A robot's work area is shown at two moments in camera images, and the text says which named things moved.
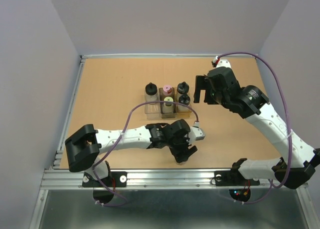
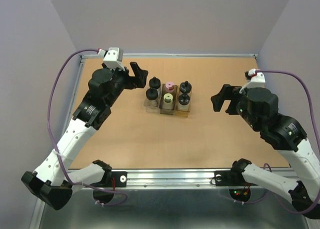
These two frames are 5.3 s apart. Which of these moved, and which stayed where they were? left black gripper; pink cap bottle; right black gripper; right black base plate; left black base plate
Moved: right black gripper; left black gripper; pink cap bottle
Stayed: right black base plate; left black base plate
